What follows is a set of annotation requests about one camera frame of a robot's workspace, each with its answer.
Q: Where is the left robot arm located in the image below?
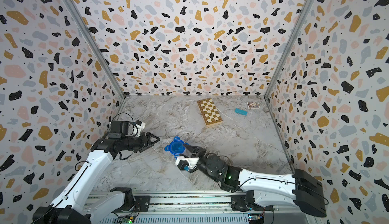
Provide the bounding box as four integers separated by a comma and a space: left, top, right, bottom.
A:
32, 132, 160, 224

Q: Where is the wooden chessboard box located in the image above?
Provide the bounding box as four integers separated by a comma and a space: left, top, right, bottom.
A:
197, 98, 223, 128

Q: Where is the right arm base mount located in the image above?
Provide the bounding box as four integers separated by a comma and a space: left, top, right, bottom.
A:
231, 191, 273, 212

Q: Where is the blue container lid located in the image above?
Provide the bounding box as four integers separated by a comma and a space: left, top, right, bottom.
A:
164, 136, 186, 159

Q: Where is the playing card box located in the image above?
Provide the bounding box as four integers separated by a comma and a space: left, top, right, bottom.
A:
247, 101, 260, 109

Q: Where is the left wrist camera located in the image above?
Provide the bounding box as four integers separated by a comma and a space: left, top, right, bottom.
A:
132, 120, 146, 137

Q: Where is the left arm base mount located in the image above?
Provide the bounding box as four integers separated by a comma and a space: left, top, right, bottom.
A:
110, 187, 151, 214

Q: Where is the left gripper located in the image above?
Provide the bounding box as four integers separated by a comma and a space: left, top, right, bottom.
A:
122, 131, 160, 153

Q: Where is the teal small box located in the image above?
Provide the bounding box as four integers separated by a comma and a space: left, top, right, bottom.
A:
235, 108, 248, 116

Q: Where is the clear plastic container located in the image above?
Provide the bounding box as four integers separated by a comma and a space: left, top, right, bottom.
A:
170, 146, 185, 159

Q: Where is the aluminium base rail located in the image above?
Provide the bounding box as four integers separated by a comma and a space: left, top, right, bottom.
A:
57, 190, 318, 224

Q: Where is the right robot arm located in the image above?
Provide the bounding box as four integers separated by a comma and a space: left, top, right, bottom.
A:
175, 145, 328, 218

